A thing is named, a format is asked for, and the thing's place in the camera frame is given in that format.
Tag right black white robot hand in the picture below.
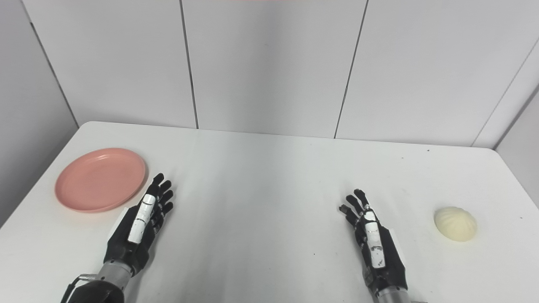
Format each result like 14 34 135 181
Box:
339 189 408 293

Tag pink round plate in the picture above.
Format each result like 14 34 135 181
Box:
54 148 147 213

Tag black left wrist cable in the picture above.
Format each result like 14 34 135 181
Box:
60 274 98 303

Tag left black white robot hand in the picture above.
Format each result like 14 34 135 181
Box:
104 173 174 277

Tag white steamed bun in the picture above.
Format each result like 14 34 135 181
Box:
434 206 478 242

